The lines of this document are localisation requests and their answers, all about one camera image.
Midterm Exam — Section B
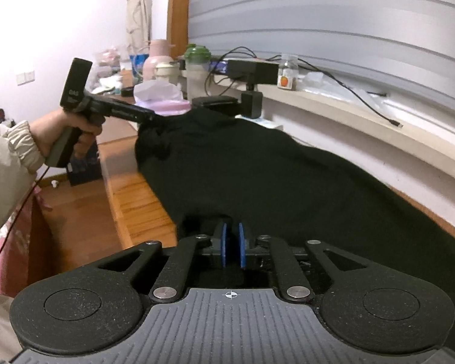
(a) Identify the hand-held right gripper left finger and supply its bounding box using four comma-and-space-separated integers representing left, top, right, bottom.
98, 223, 231, 305

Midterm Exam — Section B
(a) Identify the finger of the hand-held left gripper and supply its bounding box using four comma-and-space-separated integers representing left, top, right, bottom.
134, 106, 157, 124

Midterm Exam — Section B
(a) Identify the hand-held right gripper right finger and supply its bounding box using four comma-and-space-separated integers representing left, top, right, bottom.
238, 223, 369, 305

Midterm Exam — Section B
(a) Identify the black fleece garment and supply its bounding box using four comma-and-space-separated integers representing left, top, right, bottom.
134, 107, 455, 306

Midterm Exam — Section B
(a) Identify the person's left forearm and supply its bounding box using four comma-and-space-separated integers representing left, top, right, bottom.
0, 120, 47, 278

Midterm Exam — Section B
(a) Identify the person's left hand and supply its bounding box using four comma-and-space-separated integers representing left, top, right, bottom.
30, 108, 105, 158

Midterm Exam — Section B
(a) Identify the pink tissue pack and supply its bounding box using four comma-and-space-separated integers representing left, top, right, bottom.
133, 80, 191, 117

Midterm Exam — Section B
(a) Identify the desk clutter pile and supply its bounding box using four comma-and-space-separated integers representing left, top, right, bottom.
92, 45, 137, 97

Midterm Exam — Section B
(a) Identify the white cup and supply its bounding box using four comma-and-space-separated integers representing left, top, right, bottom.
154, 62, 181, 87

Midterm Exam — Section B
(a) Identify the blue packet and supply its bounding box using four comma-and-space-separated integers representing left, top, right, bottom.
130, 53, 151, 85

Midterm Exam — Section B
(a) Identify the pink thermos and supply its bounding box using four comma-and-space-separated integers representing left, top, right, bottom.
143, 39, 176, 83

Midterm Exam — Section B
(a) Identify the green-lid shaker bottle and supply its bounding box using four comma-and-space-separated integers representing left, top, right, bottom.
184, 44, 212, 102

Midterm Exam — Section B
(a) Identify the black flat case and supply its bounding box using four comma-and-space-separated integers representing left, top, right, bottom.
190, 96, 239, 117

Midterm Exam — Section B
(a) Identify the dark blue box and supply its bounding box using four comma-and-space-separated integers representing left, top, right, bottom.
67, 140, 104, 187

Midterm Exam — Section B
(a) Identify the floral curtain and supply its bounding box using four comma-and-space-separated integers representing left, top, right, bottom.
125, 0, 153, 59

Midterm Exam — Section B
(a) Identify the black power adapter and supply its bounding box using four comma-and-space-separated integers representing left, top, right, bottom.
240, 91, 265, 120

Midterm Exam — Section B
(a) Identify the black box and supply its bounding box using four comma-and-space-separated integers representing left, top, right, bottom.
227, 58, 280, 85

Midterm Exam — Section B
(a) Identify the glass jar orange label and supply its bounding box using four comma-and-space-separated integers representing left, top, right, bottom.
277, 53, 300, 92

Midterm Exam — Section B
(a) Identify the pink floral bag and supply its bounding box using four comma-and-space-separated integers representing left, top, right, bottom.
0, 193, 56, 298

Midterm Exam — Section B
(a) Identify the beige window sill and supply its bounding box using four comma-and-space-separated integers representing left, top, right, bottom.
256, 81, 455, 188

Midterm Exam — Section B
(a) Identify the clear plastic bag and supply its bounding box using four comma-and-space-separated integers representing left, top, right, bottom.
299, 71, 387, 107

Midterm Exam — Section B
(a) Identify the grey window blind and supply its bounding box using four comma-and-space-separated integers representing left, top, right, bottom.
187, 0, 455, 130

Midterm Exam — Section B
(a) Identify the person's beige jacket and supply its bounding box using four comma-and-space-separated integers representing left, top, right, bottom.
0, 286, 25, 364

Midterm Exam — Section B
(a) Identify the white wall switch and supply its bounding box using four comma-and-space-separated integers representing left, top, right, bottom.
15, 70, 36, 86

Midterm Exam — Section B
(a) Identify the black looped cable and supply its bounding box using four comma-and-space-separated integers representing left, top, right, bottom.
219, 46, 255, 65

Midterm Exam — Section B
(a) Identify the brown wooden window frame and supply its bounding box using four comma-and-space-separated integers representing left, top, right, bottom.
166, 0, 193, 60

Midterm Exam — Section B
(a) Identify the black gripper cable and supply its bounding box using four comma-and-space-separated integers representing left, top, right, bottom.
0, 164, 51, 271

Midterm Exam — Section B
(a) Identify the black USB cable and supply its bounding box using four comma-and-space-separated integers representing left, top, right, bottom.
298, 56, 403, 129

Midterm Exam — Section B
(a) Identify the white window frame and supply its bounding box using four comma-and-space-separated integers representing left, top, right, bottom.
307, 64, 455, 167

